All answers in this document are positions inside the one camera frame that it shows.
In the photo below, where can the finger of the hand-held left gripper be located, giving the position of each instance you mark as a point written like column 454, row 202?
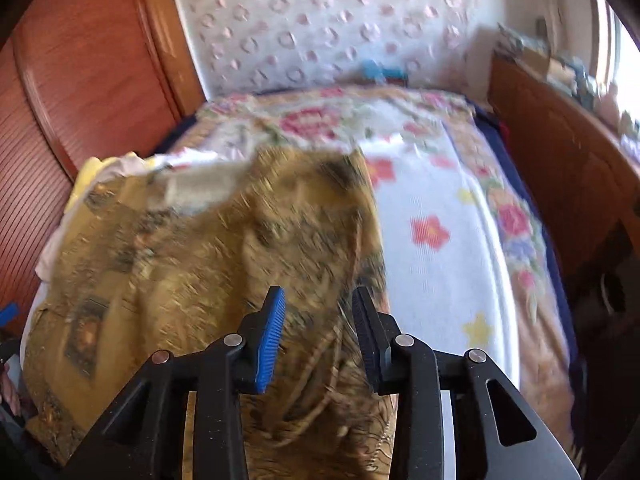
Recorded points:
column 7, row 314

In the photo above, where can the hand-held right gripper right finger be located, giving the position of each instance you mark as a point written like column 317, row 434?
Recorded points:
column 364, row 340

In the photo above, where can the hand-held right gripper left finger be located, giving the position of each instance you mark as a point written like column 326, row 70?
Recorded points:
column 270, row 340

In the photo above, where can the gold patterned scarf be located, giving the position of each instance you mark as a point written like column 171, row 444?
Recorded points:
column 200, row 270

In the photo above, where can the white flowered towel blanket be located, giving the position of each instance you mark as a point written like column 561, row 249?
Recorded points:
column 440, row 280

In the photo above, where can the yellow garment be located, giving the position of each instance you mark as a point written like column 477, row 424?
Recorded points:
column 92, row 175

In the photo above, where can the navy bedsheet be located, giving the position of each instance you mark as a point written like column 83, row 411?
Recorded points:
column 535, row 210

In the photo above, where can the beige floral plush blanket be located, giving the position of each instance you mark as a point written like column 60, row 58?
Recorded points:
column 310, row 120

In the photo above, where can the wooden side cabinet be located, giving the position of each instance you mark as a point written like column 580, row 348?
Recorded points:
column 560, row 160

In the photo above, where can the blue plastic item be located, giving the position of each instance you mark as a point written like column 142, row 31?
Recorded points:
column 382, row 71

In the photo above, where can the sheer curtain with pink circles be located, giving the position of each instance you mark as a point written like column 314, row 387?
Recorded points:
column 325, row 20

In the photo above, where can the cardboard box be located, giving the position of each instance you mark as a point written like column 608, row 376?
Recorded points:
column 536, row 61

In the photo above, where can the stack of papers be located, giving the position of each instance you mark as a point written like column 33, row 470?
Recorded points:
column 510, row 40

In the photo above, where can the blue bottle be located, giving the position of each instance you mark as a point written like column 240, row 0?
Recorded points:
column 584, row 85

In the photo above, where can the pink bottle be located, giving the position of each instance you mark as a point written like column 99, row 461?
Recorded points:
column 610, row 105

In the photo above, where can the window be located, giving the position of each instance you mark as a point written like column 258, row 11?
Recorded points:
column 620, row 50

